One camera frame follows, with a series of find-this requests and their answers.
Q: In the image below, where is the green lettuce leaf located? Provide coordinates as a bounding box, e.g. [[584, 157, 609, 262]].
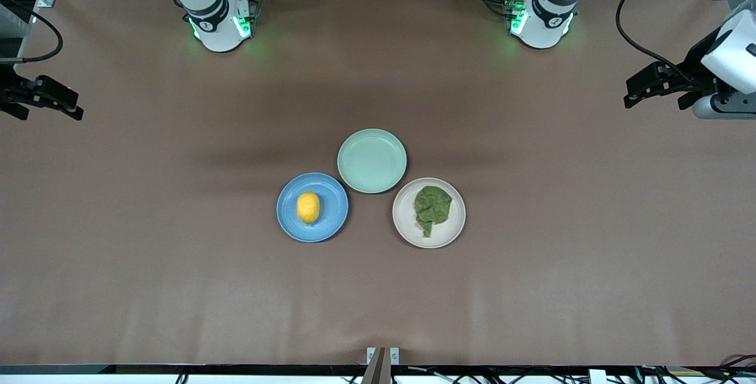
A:
[[413, 186, 453, 238]]

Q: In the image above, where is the yellow lemon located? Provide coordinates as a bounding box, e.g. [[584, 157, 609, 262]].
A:
[[296, 191, 321, 225]]

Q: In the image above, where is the beige plate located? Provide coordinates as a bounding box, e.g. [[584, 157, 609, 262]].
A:
[[392, 178, 466, 249]]

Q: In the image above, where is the pale green plate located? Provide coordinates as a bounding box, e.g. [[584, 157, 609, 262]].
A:
[[337, 129, 408, 194]]

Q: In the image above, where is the blue plate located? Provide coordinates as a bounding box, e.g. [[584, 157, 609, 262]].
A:
[[276, 173, 349, 243]]

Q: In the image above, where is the grey camera post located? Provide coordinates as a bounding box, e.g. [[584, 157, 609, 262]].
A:
[[361, 347, 393, 384]]

